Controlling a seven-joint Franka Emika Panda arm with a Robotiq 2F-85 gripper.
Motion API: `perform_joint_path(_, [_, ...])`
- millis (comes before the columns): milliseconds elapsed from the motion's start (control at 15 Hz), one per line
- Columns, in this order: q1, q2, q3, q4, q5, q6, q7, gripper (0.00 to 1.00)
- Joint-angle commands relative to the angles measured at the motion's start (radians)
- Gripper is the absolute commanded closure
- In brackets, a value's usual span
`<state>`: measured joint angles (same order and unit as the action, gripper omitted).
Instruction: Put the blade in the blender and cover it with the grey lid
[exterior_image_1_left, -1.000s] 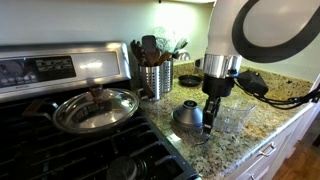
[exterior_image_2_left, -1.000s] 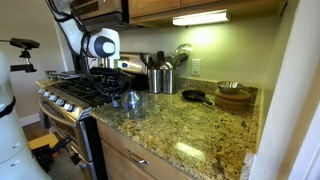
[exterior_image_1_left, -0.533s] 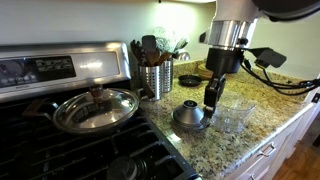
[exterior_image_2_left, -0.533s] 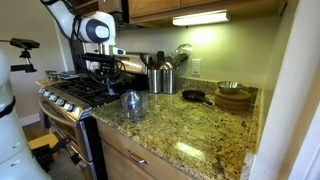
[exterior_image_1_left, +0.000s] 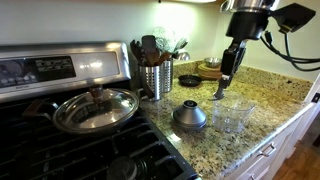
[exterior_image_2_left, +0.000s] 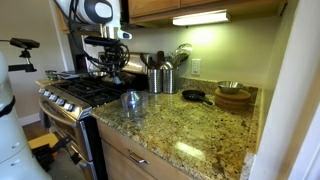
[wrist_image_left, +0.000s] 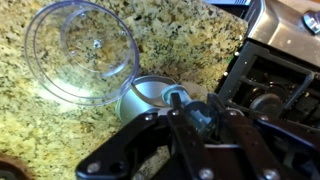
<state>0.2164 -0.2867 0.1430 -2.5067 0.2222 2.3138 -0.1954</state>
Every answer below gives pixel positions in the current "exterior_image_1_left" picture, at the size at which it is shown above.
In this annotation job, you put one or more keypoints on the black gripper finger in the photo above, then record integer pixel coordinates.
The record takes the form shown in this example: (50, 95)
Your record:
(240, 48)
(230, 65)

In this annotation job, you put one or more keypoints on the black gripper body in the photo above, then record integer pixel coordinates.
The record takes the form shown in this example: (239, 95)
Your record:
(247, 25)

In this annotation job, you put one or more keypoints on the clear plastic blender jar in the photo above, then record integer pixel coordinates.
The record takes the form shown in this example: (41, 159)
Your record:
(233, 113)

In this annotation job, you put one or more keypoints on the glass pan lid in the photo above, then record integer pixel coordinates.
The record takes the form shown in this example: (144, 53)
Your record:
(100, 113)

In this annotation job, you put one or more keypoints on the small steel bowl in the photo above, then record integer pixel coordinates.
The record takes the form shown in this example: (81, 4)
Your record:
(212, 62)

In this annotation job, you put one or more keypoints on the stack of round wooden boards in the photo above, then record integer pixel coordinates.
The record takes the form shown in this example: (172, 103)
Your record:
(208, 72)

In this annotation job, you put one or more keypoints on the small black bowl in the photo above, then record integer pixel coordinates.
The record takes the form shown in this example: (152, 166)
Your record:
(189, 81)

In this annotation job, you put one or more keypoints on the steel ladle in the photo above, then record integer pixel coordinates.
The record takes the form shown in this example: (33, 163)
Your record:
(182, 56)

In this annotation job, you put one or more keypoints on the under-cabinet light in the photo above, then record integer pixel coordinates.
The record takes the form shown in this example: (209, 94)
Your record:
(196, 1)

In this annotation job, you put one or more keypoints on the perforated steel utensil holder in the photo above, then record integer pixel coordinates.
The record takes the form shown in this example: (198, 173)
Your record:
(150, 81)
(167, 76)

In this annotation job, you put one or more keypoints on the light wooden spoon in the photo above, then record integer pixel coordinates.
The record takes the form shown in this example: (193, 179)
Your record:
(164, 58)

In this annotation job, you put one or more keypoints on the dark wooden spatula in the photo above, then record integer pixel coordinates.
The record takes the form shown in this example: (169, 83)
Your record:
(150, 48)

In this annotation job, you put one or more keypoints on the black cooking spoon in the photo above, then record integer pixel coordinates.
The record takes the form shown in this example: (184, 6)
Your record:
(136, 50)

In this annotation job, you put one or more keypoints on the stainless gas stove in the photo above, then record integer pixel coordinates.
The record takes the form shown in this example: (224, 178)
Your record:
(50, 156)

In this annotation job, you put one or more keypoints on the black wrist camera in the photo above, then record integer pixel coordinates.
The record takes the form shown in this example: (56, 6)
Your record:
(295, 16)

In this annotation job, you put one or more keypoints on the black switch plate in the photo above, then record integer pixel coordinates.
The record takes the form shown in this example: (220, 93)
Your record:
(315, 97)

